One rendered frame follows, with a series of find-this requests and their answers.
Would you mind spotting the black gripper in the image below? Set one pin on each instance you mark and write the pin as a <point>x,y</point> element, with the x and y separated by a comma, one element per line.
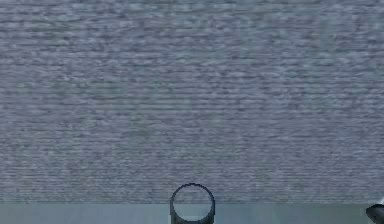
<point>172,213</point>

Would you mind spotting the black rounded object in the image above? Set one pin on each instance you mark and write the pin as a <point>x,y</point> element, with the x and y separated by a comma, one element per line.
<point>376,214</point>

